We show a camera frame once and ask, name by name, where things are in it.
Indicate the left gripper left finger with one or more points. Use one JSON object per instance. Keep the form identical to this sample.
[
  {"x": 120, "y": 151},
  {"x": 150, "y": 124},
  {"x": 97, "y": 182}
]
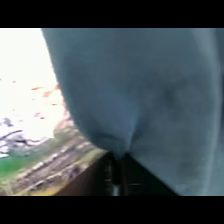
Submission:
[{"x": 105, "y": 178}]

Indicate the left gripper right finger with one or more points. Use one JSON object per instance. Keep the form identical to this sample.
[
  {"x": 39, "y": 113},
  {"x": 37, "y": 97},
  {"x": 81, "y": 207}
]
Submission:
[{"x": 136, "y": 181}]

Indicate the dark blue shirt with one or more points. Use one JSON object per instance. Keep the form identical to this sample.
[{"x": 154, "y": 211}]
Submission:
[{"x": 140, "y": 86}]

